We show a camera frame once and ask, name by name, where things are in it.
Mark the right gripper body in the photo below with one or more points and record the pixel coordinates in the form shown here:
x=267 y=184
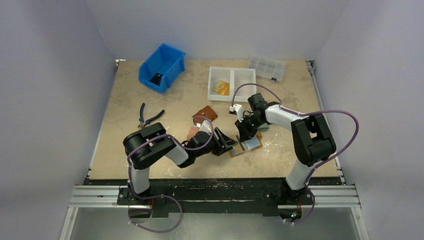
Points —
x=245 y=129

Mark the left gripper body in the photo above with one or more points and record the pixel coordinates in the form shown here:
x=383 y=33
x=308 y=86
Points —
x=213 y=144

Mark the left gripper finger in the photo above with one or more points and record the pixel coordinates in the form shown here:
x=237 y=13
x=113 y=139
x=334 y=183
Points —
x=220 y=148
x=220 y=137

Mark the orange card holder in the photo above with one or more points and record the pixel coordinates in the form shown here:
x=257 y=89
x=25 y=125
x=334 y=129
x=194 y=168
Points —
x=236 y=137

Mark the black card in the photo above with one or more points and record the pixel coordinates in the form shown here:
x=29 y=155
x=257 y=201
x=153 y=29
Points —
x=156 y=79

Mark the gold VIP card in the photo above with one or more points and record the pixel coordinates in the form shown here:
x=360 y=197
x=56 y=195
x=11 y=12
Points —
x=223 y=89

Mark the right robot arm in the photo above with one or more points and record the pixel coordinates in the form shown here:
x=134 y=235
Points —
x=312 y=140

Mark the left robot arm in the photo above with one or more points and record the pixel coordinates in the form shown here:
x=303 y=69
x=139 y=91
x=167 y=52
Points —
x=145 y=147

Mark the green card holder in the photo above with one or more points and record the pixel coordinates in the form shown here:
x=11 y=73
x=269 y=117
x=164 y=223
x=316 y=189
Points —
x=264 y=127

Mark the pink card holder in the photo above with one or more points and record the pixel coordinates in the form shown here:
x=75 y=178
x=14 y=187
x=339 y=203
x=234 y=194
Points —
x=192 y=132

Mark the brown leather card holder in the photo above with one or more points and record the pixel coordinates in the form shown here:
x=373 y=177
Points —
x=205 y=113

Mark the white two-compartment tray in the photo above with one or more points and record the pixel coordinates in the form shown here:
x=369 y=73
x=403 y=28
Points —
x=241 y=83

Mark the clear plastic organizer box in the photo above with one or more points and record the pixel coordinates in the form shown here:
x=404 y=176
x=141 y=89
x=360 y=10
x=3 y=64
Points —
x=267 y=68

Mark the blue plastic bin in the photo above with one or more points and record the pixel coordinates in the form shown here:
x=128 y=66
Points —
x=166 y=60

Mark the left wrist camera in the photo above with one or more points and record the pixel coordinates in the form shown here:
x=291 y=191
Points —
x=205 y=126

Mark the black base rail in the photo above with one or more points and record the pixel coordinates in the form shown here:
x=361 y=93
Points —
x=268 y=196

